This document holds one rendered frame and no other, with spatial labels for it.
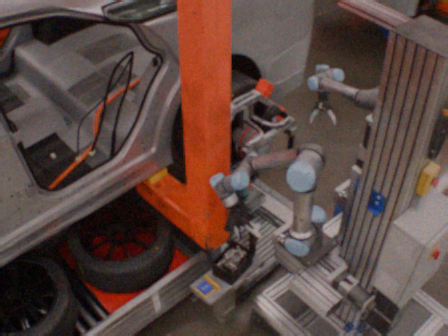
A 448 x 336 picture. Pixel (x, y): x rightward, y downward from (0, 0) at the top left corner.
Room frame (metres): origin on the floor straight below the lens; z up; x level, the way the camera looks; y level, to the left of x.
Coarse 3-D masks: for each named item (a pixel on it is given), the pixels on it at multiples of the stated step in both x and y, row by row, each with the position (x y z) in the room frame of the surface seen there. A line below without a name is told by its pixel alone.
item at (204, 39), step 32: (192, 0) 1.85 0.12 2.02; (224, 0) 1.89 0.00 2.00; (192, 32) 1.86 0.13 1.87; (224, 32) 1.89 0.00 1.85; (192, 64) 1.86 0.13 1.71; (224, 64) 1.89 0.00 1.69; (192, 96) 1.87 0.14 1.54; (224, 96) 1.89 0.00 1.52; (192, 128) 1.88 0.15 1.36; (224, 128) 1.89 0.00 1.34; (192, 160) 1.88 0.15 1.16; (224, 160) 1.89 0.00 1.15; (192, 192) 1.89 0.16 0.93; (192, 224) 1.90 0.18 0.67; (224, 224) 1.89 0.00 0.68
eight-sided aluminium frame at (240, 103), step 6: (252, 90) 2.54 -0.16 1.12; (246, 96) 2.49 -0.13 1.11; (252, 96) 2.48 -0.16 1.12; (258, 96) 2.49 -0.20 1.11; (234, 102) 2.42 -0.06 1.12; (240, 102) 2.44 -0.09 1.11; (246, 102) 2.43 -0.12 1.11; (252, 102) 2.46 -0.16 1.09; (264, 102) 2.54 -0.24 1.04; (270, 102) 2.58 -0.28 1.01; (234, 108) 2.36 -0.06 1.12; (240, 108) 2.39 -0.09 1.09; (234, 114) 2.35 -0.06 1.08; (270, 120) 2.62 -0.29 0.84; (264, 132) 2.62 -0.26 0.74; (240, 162) 2.47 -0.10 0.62; (234, 168) 2.42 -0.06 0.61
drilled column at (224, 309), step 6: (234, 288) 1.69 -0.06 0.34; (228, 294) 1.66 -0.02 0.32; (234, 294) 1.69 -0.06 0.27; (222, 300) 1.64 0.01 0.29; (228, 300) 1.66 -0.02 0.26; (234, 300) 1.69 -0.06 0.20; (216, 306) 1.68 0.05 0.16; (222, 306) 1.64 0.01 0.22; (228, 306) 1.66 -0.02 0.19; (234, 306) 1.69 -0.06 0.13; (216, 312) 1.68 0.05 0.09; (222, 312) 1.64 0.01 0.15; (228, 312) 1.66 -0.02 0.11; (234, 312) 1.70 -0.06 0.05; (216, 318) 1.68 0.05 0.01; (222, 318) 1.64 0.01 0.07; (228, 318) 1.66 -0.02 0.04
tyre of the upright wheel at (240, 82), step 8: (232, 72) 2.68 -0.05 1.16; (232, 80) 2.56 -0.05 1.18; (240, 80) 2.57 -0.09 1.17; (248, 80) 2.59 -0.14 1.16; (232, 88) 2.48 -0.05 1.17; (240, 88) 2.51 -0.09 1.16; (248, 88) 2.56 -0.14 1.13; (232, 96) 2.46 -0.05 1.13; (264, 104) 2.67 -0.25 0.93; (176, 112) 2.46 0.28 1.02; (176, 120) 2.43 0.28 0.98; (176, 128) 2.41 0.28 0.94; (264, 128) 2.67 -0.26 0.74; (176, 136) 2.40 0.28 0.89; (176, 144) 2.40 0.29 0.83; (184, 152) 2.35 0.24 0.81; (184, 160) 2.41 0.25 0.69; (240, 160) 2.52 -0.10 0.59
